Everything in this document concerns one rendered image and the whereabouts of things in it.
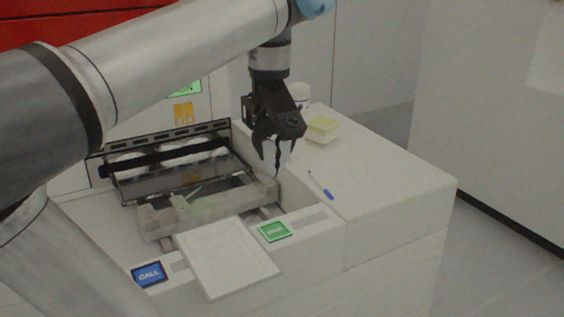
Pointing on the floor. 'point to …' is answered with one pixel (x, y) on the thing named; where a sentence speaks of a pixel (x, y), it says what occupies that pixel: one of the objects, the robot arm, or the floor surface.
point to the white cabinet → (373, 286)
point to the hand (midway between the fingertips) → (276, 173)
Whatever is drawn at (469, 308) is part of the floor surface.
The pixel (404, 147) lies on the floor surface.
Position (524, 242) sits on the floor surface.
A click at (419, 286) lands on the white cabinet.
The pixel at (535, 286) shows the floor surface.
